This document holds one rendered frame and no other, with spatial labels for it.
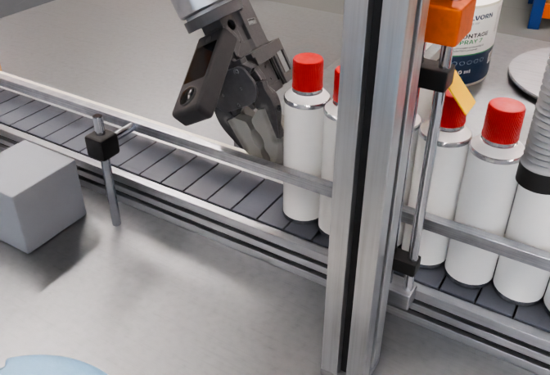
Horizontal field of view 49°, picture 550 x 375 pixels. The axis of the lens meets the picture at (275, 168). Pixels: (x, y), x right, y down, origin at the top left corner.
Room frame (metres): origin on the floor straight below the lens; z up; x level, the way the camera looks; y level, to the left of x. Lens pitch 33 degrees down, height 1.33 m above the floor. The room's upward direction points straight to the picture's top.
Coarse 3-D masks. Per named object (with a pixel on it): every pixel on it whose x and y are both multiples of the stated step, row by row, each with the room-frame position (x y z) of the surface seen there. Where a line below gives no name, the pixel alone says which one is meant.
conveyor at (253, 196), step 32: (0, 96) 0.93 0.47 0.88; (32, 128) 0.82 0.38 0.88; (64, 128) 0.81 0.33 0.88; (128, 160) 0.72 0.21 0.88; (160, 160) 0.72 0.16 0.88; (192, 160) 0.72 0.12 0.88; (192, 192) 0.64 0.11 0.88; (224, 192) 0.64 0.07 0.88; (256, 192) 0.64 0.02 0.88; (288, 224) 0.58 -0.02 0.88; (448, 288) 0.46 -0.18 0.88; (480, 288) 0.47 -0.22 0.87; (544, 320) 0.42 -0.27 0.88
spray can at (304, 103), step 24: (312, 72) 0.58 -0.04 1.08; (288, 96) 0.59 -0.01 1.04; (312, 96) 0.58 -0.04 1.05; (288, 120) 0.58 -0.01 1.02; (312, 120) 0.57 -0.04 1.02; (288, 144) 0.58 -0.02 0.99; (312, 144) 0.57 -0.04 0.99; (312, 168) 0.57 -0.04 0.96; (288, 192) 0.58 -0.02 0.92; (312, 192) 0.57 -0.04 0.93; (288, 216) 0.58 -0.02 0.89; (312, 216) 0.57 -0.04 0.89
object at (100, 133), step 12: (96, 120) 0.63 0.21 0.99; (96, 132) 0.63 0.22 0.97; (108, 132) 0.64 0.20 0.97; (120, 132) 0.66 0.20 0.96; (96, 144) 0.62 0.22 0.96; (108, 144) 0.63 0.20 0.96; (96, 156) 0.62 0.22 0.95; (108, 156) 0.62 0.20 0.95; (108, 168) 0.63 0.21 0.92; (108, 180) 0.63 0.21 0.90; (108, 192) 0.63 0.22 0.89
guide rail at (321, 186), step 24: (48, 96) 0.77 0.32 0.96; (120, 120) 0.69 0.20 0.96; (144, 120) 0.69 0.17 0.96; (192, 144) 0.63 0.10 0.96; (216, 144) 0.63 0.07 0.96; (264, 168) 0.58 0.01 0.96; (288, 168) 0.57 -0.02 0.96; (408, 216) 0.49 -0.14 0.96; (432, 216) 0.48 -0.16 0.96; (456, 240) 0.46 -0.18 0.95; (480, 240) 0.45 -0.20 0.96; (504, 240) 0.44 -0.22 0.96
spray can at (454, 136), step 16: (448, 96) 0.51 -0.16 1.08; (448, 112) 0.50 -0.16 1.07; (448, 128) 0.50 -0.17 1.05; (464, 128) 0.51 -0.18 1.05; (448, 144) 0.49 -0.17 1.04; (464, 144) 0.50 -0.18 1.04; (416, 160) 0.52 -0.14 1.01; (448, 160) 0.49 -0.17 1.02; (464, 160) 0.50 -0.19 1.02; (416, 176) 0.51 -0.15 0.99; (432, 176) 0.50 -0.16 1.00; (448, 176) 0.49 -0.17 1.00; (416, 192) 0.51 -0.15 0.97; (432, 192) 0.50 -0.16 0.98; (448, 192) 0.49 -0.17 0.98; (432, 208) 0.49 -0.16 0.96; (448, 208) 0.50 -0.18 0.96; (432, 240) 0.49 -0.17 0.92; (448, 240) 0.50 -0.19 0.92; (432, 256) 0.49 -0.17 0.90
